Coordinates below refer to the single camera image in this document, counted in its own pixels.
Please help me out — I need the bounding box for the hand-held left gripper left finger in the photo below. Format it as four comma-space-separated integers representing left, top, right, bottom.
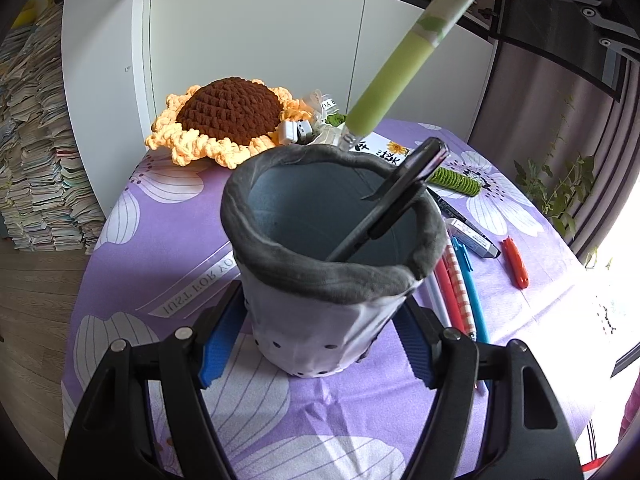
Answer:
57, 280, 248, 480

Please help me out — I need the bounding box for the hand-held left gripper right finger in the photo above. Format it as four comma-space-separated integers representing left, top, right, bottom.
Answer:
395, 305, 583, 480

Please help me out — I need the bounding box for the red white striped pen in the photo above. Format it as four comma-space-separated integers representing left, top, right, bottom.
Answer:
442, 245, 477, 339

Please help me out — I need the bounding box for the blue pen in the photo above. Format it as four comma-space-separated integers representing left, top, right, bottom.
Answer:
450, 236, 489, 344

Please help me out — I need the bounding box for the grey fabric pen holder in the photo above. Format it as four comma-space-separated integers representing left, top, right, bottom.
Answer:
220, 144, 448, 377

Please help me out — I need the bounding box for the black marker white label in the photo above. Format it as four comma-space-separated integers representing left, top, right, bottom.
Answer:
425, 187, 502, 261

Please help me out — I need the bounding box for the small orange knife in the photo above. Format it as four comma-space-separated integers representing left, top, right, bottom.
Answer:
501, 236, 530, 289

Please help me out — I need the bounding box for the green pen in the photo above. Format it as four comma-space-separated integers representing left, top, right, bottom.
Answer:
342, 0, 501, 153

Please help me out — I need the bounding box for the clear printed ribbon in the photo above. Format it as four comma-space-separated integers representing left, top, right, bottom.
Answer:
145, 89, 346, 318

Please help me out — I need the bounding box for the dark glass cabinet door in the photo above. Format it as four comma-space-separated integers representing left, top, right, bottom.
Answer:
492, 0, 631, 106

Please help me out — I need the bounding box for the purple floral tablecloth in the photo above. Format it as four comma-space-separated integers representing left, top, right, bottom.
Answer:
60, 119, 621, 480

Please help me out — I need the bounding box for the grey curtain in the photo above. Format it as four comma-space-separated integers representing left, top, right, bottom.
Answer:
470, 35, 640, 261

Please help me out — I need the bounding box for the green crochet stem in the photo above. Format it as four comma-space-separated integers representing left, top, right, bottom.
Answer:
427, 167, 482, 195

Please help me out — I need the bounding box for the sunflower print card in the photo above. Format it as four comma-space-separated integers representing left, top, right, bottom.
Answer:
350, 132, 413, 167

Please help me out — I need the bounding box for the green potted plant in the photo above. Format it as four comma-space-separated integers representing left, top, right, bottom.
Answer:
515, 95, 616, 271

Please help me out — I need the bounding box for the crochet sunflower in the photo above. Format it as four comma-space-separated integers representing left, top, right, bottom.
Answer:
145, 76, 303, 170

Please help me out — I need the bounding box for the tall stack of papers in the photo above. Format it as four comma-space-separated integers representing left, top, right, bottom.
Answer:
0, 0, 106, 253

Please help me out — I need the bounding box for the white bookcase cabinet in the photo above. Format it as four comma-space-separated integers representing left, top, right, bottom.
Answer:
60, 0, 501, 216

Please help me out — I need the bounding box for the yellow plush toy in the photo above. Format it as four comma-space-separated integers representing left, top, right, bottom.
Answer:
10, 0, 41, 31

